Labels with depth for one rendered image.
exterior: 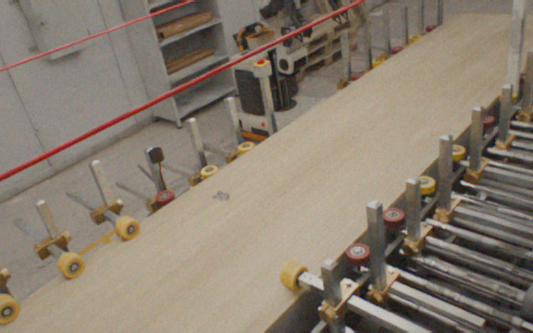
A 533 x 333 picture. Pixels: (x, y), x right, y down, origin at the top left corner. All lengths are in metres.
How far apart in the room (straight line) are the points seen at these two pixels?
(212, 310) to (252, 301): 0.13
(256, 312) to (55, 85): 3.65
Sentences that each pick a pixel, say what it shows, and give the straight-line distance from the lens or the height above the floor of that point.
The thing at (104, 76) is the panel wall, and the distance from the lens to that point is 5.01.
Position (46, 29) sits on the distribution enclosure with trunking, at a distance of 4.49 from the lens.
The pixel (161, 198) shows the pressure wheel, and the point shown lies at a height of 0.91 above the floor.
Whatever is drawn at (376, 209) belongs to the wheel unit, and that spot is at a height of 1.16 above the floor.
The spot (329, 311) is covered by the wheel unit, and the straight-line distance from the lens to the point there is 1.39.
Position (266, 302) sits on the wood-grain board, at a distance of 1.53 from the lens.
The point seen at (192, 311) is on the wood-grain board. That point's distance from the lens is 1.58.
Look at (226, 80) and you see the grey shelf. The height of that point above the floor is 0.16.
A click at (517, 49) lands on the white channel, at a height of 1.11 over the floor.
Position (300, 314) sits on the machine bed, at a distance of 1.70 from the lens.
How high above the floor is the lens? 1.99
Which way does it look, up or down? 29 degrees down
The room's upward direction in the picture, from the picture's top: 11 degrees counter-clockwise
